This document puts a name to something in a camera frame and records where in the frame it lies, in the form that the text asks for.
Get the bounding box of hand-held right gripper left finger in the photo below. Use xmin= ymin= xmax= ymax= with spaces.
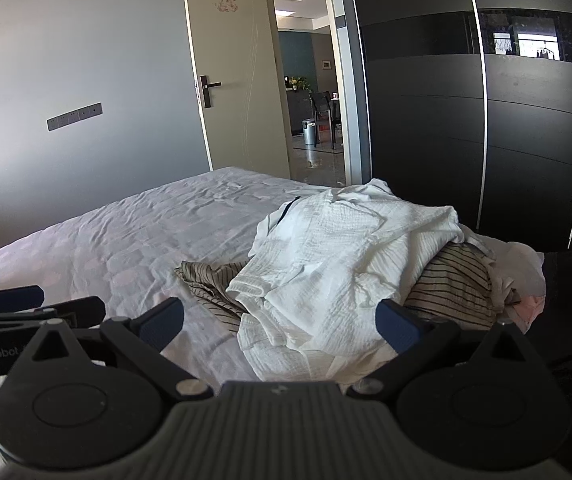
xmin=20 ymin=298 xmax=214 ymax=403

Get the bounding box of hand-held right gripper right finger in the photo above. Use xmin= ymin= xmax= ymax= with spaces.
xmin=348 ymin=299 xmax=542 ymax=402

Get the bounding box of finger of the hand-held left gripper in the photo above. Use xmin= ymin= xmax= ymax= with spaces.
xmin=0 ymin=285 xmax=45 ymax=314
xmin=0 ymin=296 xmax=107 ymax=334

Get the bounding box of white muslin garment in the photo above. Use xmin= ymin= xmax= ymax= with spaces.
xmin=226 ymin=178 xmax=467 ymax=382

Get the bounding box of beige striped garment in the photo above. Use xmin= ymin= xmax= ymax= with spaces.
xmin=175 ymin=241 xmax=522 ymax=334

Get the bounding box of white pink-dotted bed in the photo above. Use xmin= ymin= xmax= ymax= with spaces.
xmin=0 ymin=166 xmax=547 ymax=411

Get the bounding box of light pink cloth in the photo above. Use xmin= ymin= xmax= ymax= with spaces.
xmin=466 ymin=232 xmax=547 ymax=334

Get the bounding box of white dark-trimmed garment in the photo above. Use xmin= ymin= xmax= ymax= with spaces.
xmin=251 ymin=198 xmax=301 ymax=261

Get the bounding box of black sliding wardrobe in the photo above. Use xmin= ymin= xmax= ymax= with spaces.
xmin=343 ymin=0 xmax=572 ymax=252

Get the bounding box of black chair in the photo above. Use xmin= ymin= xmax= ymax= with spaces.
xmin=309 ymin=91 xmax=338 ymax=151

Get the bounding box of cream door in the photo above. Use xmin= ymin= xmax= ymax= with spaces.
xmin=181 ymin=0 xmax=293 ymax=181

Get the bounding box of grey wall switch panel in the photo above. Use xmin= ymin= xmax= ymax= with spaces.
xmin=46 ymin=102 xmax=103 ymax=132

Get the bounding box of white door frame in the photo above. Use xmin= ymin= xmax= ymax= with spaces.
xmin=316 ymin=0 xmax=374 ymax=187

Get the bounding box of metal door handle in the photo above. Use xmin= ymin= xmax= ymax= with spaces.
xmin=193 ymin=75 xmax=223 ymax=109

